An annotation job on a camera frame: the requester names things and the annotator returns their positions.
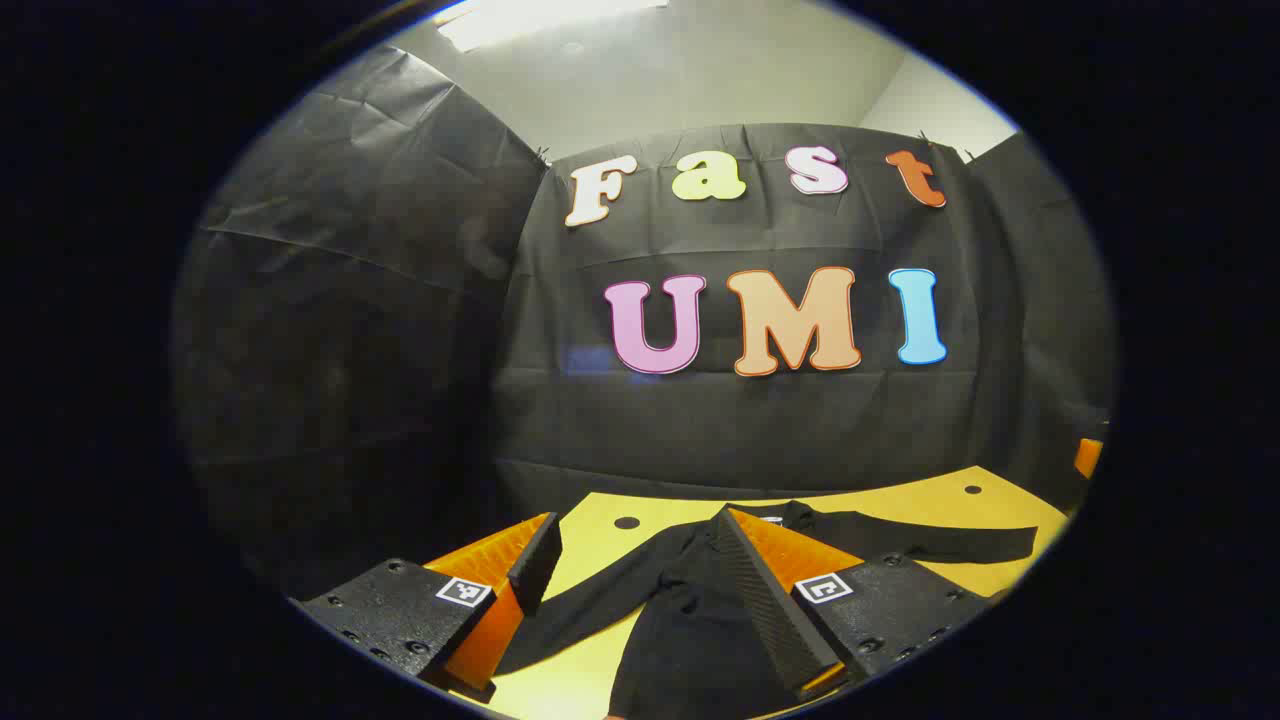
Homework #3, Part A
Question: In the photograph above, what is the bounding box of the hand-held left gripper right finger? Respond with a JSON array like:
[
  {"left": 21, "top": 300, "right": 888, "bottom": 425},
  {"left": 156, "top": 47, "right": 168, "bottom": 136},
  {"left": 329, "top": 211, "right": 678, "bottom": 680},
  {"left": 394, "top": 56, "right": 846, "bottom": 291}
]
[{"left": 712, "top": 506, "right": 993, "bottom": 701}]

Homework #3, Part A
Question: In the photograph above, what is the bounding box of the black button-up jacket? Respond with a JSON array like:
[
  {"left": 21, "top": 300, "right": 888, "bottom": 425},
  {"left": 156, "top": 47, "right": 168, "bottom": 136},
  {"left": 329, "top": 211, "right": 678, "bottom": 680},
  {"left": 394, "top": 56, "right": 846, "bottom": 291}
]
[{"left": 495, "top": 500, "right": 1041, "bottom": 720}]

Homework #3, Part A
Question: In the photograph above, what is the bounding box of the black backdrop cloth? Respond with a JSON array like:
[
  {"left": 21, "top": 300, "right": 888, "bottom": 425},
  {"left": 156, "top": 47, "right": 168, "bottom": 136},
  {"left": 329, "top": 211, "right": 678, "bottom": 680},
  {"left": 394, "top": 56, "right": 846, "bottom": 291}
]
[{"left": 172, "top": 45, "right": 1116, "bottom": 601}]

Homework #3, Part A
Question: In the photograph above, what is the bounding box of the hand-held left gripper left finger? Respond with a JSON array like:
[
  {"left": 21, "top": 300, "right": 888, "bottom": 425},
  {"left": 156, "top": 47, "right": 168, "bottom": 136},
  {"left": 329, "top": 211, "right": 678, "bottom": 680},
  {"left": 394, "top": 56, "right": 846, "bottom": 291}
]
[{"left": 296, "top": 512, "right": 563, "bottom": 705}]

